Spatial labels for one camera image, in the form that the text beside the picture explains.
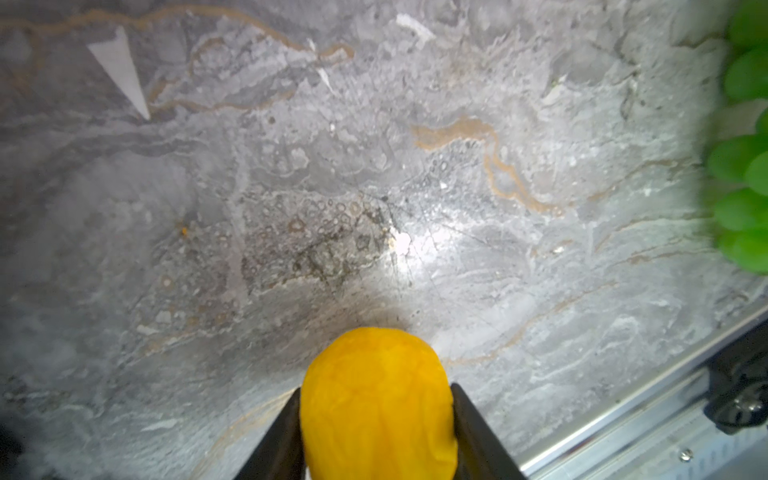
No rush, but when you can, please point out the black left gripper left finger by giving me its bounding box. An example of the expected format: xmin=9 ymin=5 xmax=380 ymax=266
xmin=234 ymin=388 xmax=305 ymax=480

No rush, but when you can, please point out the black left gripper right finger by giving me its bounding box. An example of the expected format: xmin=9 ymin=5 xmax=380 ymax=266
xmin=451 ymin=382 xmax=527 ymax=480

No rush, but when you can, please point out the yellow fake lemon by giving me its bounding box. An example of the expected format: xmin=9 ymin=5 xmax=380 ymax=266
xmin=299 ymin=327 xmax=458 ymax=479

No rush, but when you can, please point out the green fake grape bunch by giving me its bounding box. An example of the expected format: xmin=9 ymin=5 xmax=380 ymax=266
xmin=706 ymin=1 xmax=767 ymax=275

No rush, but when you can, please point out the aluminium front rail frame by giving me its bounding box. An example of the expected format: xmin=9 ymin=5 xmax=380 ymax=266
xmin=520 ymin=303 xmax=767 ymax=479

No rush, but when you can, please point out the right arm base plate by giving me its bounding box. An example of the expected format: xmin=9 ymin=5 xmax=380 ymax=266
xmin=704 ymin=321 xmax=767 ymax=435

